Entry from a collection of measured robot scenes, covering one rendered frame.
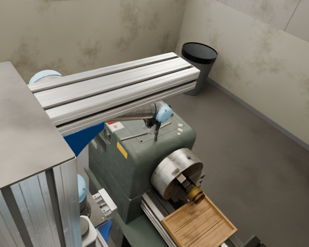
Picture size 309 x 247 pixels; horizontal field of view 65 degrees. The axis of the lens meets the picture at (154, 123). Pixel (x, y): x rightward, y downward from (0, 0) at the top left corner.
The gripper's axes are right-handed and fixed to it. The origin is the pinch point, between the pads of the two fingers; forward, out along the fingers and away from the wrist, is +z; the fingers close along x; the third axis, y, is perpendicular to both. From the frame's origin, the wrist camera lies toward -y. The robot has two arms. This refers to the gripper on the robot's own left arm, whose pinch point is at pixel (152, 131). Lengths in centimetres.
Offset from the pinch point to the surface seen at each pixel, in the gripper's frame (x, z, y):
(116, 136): -13.5, 9.8, 13.6
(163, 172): 16.5, 17.4, 0.6
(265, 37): -98, 20, -283
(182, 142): 7.3, 12.2, -20.8
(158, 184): 18.0, 24.7, 3.5
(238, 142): -27, 134, -201
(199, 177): 27.1, 24.1, -20.8
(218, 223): 50, 46, -24
